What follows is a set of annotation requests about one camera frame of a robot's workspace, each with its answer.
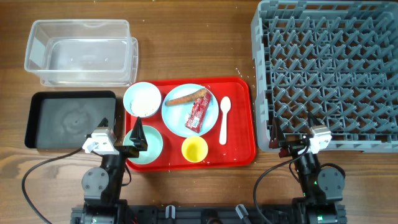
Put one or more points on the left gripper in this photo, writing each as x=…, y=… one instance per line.
x=138, y=142

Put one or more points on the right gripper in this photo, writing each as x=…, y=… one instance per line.
x=293, y=147

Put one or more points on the light blue rice bowl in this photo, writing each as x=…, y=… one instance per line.
x=142, y=99

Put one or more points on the light blue plate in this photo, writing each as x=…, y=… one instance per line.
x=175, y=117

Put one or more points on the white plastic spoon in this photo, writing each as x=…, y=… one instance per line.
x=225, y=107

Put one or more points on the yellow plastic cup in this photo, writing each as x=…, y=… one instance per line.
x=194, y=149

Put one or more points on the red snack wrapper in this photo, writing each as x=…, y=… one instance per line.
x=198, y=112

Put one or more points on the orange carrot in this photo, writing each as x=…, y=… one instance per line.
x=188, y=98

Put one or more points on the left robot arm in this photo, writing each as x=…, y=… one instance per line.
x=102, y=185

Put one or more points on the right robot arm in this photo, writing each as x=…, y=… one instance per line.
x=322, y=184

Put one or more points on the grey dishwasher rack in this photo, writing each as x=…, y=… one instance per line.
x=334, y=59

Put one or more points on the mint green empty bowl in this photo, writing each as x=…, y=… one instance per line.
x=155, y=146

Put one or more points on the red serving tray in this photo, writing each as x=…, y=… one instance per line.
x=240, y=147

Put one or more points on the black tray bin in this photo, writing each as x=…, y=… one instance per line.
x=62, y=119

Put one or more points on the clear plastic bin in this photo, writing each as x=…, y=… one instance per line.
x=82, y=52

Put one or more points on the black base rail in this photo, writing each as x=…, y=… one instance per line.
x=237, y=214

